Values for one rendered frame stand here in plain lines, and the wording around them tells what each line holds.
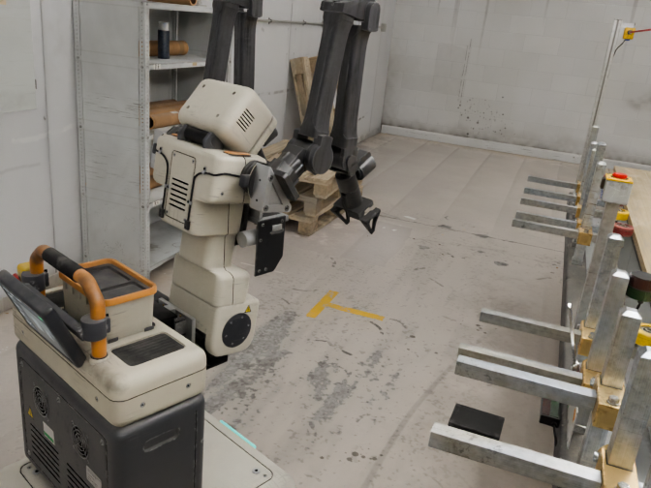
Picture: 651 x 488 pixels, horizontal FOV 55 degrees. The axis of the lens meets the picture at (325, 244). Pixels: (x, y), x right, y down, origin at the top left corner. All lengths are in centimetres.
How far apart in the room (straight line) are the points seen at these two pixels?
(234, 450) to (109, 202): 199
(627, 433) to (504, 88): 826
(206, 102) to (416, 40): 779
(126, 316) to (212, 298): 27
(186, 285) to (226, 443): 57
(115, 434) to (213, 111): 79
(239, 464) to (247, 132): 100
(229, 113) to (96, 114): 210
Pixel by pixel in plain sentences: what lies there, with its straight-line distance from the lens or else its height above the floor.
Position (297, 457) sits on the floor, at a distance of 251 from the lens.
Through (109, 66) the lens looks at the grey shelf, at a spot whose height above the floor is 122.
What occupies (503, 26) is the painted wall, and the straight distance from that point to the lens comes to 916.
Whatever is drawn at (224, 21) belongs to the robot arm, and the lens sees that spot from 191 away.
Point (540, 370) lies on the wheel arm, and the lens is 156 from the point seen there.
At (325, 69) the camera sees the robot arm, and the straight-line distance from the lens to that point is 159.
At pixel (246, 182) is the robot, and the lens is 152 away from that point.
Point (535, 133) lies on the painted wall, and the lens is 920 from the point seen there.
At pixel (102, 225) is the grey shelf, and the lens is 378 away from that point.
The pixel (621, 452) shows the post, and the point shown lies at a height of 100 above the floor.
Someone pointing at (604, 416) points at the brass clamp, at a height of 95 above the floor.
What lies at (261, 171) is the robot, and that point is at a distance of 151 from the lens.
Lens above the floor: 158
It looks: 20 degrees down
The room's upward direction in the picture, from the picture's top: 6 degrees clockwise
